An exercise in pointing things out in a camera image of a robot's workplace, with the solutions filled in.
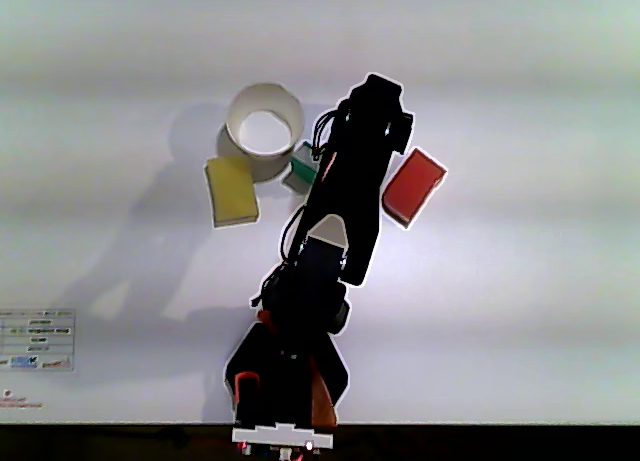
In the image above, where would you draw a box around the white paper cup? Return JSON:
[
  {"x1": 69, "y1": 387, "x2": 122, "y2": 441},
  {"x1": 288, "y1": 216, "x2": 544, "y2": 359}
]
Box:
[{"x1": 215, "y1": 82, "x2": 305, "y2": 185}]

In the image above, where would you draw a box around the green and white sponge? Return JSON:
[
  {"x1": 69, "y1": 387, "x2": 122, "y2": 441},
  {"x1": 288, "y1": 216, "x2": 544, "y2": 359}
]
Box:
[{"x1": 281, "y1": 140, "x2": 321, "y2": 196}]

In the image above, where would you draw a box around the flat red sponge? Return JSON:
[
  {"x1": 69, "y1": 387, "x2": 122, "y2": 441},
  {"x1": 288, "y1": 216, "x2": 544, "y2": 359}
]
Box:
[{"x1": 381, "y1": 147, "x2": 449, "y2": 231}]

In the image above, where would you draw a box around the printed paper label sheet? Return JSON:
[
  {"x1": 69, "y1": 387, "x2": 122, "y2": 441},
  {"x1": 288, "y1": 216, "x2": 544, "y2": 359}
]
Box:
[{"x1": 0, "y1": 308, "x2": 76, "y2": 373}]

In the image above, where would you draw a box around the yellow sponge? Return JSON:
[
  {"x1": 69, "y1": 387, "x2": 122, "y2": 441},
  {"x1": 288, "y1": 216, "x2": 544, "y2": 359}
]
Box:
[{"x1": 203, "y1": 155, "x2": 261, "y2": 229}]

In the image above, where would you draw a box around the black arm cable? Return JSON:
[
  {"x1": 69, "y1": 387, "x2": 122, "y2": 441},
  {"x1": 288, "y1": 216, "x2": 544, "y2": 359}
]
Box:
[{"x1": 279, "y1": 109, "x2": 347, "y2": 263}]

